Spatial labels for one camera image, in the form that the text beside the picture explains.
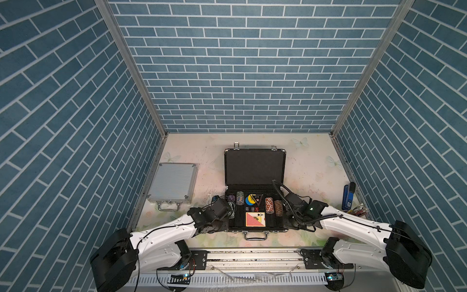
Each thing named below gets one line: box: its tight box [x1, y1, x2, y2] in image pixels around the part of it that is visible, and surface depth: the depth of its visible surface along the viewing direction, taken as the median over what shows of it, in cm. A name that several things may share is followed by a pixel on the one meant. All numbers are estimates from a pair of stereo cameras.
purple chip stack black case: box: [227, 193, 236, 206], surface depth 89 cm
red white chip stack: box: [265, 197, 275, 215], surface depth 87 cm
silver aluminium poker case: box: [146, 162, 199, 212], surface depth 91 cm
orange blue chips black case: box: [235, 191, 245, 206], surface depth 90 cm
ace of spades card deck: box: [245, 211, 266, 227], surface depth 84 cm
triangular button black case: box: [249, 194, 264, 207], surface depth 91 cm
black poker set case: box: [224, 142, 289, 237], surface depth 88 cm
